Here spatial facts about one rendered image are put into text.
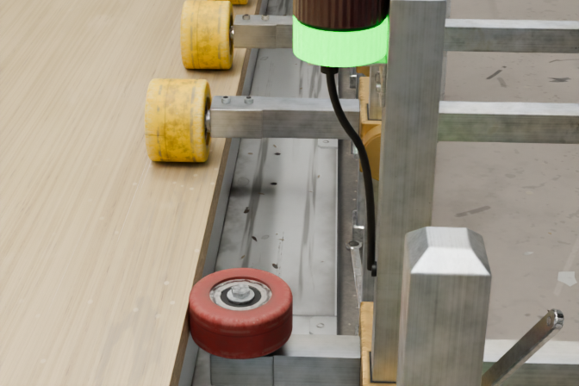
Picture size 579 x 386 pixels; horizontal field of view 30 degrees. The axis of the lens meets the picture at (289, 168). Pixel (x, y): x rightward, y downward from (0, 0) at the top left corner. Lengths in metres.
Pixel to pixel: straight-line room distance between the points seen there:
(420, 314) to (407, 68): 0.25
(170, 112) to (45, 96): 0.26
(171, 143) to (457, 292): 0.58
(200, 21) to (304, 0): 0.58
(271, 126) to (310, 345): 0.25
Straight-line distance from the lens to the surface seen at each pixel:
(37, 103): 1.21
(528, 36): 1.27
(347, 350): 0.86
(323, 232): 1.50
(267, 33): 1.25
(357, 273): 1.24
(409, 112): 0.70
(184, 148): 1.02
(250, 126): 1.02
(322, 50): 0.67
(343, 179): 1.46
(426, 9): 0.68
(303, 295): 1.36
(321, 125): 1.02
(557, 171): 3.16
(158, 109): 1.01
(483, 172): 3.11
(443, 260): 0.47
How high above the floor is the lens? 1.36
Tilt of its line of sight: 26 degrees down
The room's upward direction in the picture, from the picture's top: straight up
